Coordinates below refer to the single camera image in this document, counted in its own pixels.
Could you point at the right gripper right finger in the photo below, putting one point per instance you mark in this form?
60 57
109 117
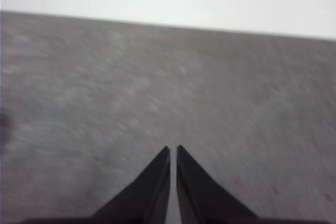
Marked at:
204 197

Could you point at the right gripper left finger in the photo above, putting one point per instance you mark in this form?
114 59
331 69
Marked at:
141 197

